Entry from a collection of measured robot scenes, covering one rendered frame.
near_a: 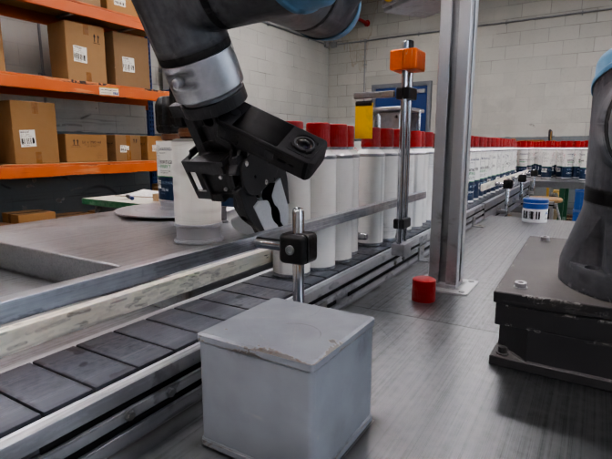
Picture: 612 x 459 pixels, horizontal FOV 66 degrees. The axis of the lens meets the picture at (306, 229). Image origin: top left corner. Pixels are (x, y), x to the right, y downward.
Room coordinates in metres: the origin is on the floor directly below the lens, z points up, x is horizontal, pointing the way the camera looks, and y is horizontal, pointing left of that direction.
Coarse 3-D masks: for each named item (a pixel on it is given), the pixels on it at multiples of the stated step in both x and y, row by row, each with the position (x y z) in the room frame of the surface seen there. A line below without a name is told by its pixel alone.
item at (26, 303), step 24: (336, 216) 0.63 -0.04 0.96; (360, 216) 0.70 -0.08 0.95; (240, 240) 0.46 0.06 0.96; (144, 264) 0.36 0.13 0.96; (168, 264) 0.38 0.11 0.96; (192, 264) 0.40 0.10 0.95; (48, 288) 0.30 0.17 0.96; (72, 288) 0.31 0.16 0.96; (96, 288) 0.32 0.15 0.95; (120, 288) 0.34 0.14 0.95; (0, 312) 0.27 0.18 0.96; (24, 312) 0.28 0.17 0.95
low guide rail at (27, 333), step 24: (216, 264) 0.55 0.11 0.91; (240, 264) 0.58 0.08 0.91; (264, 264) 0.62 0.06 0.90; (144, 288) 0.45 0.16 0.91; (168, 288) 0.48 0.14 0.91; (192, 288) 0.51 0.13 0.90; (72, 312) 0.39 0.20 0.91; (96, 312) 0.41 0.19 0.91; (120, 312) 0.43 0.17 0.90; (0, 336) 0.34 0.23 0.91; (24, 336) 0.35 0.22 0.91; (48, 336) 0.37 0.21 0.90
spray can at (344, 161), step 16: (336, 128) 0.70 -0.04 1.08; (336, 144) 0.70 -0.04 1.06; (336, 160) 0.69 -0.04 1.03; (352, 160) 0.70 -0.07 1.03; (336, 176) 0.69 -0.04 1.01; (352, 176) 0.71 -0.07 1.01; (336, 192) 0.69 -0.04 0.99; (336, 208) 0.69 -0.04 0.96; (336, 240) 0.69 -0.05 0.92; (336, 256) 0.69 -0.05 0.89
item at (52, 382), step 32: (352, 256) 0.74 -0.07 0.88; (256, 288) 0.57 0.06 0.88; (288, 288) 0.57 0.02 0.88; (160, 320) 0.46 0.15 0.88; (192, 320) 0.46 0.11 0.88; (224, 320) 0.46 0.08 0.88; (64, 352) 0.38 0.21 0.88; (96, 352) 0.38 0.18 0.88; (128, 352) 0.38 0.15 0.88; (160, 352) 0.38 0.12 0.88; (0, 384) 0.32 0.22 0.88; (32, 384) 0.32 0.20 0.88; (64, 384) 0.32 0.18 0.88; (96, 384) 0.32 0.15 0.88; (0, 416) 0.28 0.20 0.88; (32, 416) 0.28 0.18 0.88
